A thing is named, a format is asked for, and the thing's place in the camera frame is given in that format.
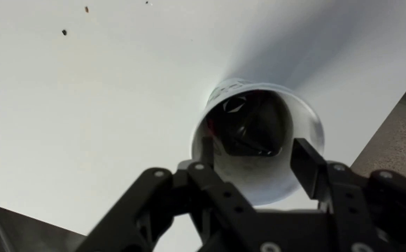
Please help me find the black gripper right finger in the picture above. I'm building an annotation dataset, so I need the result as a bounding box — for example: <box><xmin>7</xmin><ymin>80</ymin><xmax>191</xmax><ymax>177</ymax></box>
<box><xmin>291</xmin><ymin>137</ymin><xmax>406</xmax><ymax>252</ymax></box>

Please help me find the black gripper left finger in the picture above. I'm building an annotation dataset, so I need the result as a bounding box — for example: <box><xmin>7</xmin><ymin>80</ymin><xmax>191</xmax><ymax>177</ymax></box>
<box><xmin>74</xmin><ymin>135</ymin><xmax>260</xmax><ymax>252</ymax></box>

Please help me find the small black object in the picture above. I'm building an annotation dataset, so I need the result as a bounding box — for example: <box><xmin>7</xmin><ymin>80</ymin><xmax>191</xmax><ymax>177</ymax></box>
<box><xmin>207</xmin><ymin>90</ymin><xmax>292</xmax><ymax>158</ymax></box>

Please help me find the white printed paper coffee cup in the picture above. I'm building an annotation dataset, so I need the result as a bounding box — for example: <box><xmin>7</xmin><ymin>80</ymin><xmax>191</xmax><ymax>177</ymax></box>
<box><xmin>190</xmin><ymin>79</ymin><xmax>326</xmax><ymax>207</ymax></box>

